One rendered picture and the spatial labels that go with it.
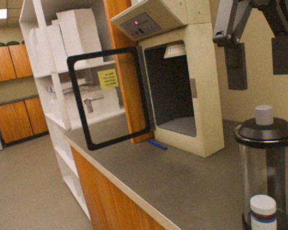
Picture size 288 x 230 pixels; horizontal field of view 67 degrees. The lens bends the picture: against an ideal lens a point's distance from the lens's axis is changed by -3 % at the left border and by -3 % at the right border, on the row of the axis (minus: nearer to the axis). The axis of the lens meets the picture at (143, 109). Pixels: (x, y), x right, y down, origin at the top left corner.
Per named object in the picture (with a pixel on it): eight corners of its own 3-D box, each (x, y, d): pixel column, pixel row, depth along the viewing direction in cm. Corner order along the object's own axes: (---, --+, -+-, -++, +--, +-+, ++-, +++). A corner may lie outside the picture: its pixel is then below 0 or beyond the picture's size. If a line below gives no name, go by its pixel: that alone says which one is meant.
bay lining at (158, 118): (193, 112, 116) (184, 42, 108) (237, 118, 94) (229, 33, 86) (156, 126, 103) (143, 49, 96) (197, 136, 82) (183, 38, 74)
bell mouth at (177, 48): (186, 54, 101) (184, 42, 100) (217, 49, 86) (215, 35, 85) (155, 59, 92) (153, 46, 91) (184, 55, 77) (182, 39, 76)
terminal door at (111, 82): (152, 132, 105) (136, 45, 96) (88, 152, 93) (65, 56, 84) (150, 131, 105) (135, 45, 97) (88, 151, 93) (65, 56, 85)
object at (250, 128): (255, 129, 46) (254, 99, 45) (304, 138, 38) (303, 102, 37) (228, 144, 42) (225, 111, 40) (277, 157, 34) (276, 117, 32)
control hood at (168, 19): (137, 41, 98) (133, 17, 95) (189, 24, 70) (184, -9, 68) (114, 44, 92) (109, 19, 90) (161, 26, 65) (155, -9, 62)
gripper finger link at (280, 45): (270, 38, 40) (273, 37, 41) (272, 75, 42) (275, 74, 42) (287, 35, 38) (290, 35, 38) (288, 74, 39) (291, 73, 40)
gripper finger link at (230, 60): (236, 31, 31) (222, 33, 30) (239, 66, 33) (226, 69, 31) (227, 33, 33) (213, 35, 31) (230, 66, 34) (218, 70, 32)
